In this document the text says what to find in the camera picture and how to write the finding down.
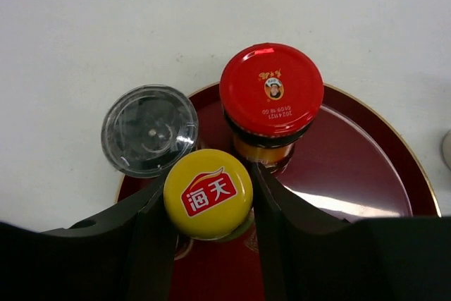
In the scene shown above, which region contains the black cap white bottle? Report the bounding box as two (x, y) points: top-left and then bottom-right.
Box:
(441, 130), (451, 170)

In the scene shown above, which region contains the yellow cap sauce bottle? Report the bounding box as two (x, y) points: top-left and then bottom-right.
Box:
(163, 149), (253, 240)

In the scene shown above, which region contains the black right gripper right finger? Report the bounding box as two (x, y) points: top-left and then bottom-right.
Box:
(250, 164), (450, 300)

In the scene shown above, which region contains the red lid sauce jar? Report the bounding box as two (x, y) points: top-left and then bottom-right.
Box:
(219, 42), (324, 173)

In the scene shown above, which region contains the round red lacquer tray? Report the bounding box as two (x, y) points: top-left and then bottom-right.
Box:
(116, 81), (442, 301)

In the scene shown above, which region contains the clear lid pepper grinder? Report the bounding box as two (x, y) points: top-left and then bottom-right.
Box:
(101, 85), (199, 178)

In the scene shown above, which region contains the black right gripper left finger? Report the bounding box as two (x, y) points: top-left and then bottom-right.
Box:
(1, 173), (177, 300)

